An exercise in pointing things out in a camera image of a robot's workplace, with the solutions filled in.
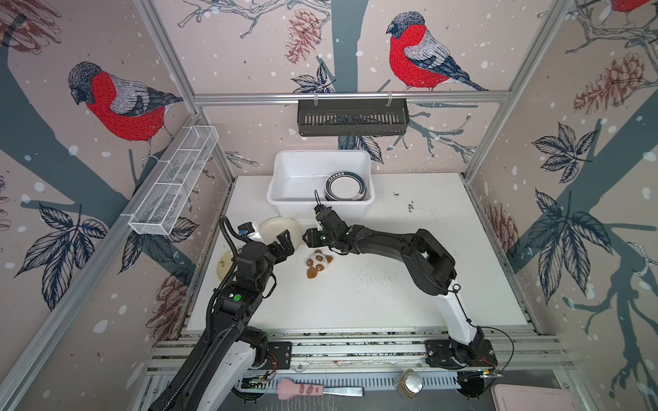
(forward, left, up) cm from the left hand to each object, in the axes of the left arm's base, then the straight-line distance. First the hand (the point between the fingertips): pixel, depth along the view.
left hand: (276, 235), depth 76 cm
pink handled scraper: (-36, -5, -19) cm, 41 cm away
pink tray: (-39, -67, -19) cm, 79 cm away
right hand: (+9, -7, -17) cm, 20 cm away
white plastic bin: (+43, 0, -21) cm, 48 cm away
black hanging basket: (+53, -26, +7) cm, 59 cm away
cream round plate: (+16, +8, -20) cm, 27 cm away
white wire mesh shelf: (+4, +32, +9) cm, 33 cm away
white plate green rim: (+35, -22, -16) cm, 45 cm away
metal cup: (-36, -36, -10) cm, 51 cm away
